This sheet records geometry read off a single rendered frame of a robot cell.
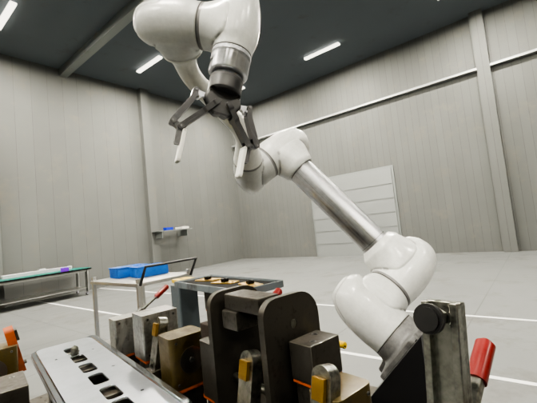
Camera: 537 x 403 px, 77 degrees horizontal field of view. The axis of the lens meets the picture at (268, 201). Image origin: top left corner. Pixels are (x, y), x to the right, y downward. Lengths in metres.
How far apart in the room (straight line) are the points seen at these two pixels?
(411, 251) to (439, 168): 10.01
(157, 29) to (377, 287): 0.92
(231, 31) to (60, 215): 10.54
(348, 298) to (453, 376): 0.73
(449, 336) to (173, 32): 0.76
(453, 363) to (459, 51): 11.51
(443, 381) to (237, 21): 0.72
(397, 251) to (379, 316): 0.22
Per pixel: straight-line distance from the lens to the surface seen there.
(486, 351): 0.50
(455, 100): 11.41
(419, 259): 1.22
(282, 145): 1.26
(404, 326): 1.11
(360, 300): 1.12
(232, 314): 0.68
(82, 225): 11.36
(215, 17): 0.84
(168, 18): 0.87
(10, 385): 0.99
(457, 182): 11.08
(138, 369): 0.96
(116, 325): 1.26
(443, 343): 0.42
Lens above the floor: 1.31
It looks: 4 degrees up
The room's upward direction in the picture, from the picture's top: 6 degrees counter-clockwise
